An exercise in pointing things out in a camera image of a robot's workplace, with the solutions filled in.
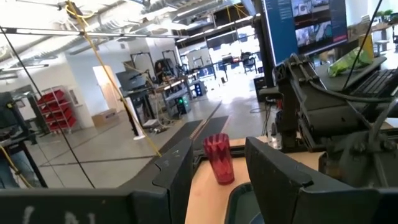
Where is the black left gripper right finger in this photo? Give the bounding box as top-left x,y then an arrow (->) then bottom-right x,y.
244,136 -> 314,224

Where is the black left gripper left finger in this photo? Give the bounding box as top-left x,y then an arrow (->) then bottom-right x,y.
151,136 -> 195,224

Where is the dark green plastic tray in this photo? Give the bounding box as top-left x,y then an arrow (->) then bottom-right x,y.
224,182 -> 262,224

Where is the red plastic cup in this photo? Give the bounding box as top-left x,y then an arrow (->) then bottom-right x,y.
202,133 -> 236,186

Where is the black hazard-striped floor mat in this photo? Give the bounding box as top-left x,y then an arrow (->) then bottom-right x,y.
119,114 -> 231,190

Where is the black pole white base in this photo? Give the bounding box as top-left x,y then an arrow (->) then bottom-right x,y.
123,99 -> 146,141

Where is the green-lit device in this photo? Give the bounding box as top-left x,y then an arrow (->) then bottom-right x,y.
175,95 -> 193,115

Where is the black keyboard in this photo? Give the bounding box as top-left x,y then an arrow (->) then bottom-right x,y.
349,68 -> 398,98

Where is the dark desk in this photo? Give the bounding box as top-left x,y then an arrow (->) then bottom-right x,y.
313,55 -> 398,103

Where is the cardboard box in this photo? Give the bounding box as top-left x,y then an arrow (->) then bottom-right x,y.
91,108 -> 121,128

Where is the green bag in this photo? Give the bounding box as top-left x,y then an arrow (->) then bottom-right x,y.
328,46 -> 374,78

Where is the black box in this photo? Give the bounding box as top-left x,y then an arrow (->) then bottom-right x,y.
253,76 -> 275,103

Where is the black display on stand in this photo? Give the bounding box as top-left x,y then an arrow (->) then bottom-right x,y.
115,70 -> 147,91

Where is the rack with red bins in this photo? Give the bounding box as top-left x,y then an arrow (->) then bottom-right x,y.
36,86 -> 78,135

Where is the computer monitor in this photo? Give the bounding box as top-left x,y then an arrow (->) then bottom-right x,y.
262,0 -> 349,67

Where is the person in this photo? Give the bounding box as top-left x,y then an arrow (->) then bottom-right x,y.
0,150 -> 32,190

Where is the yellow cable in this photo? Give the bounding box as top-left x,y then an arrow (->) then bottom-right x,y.
63,0 -> 162,158

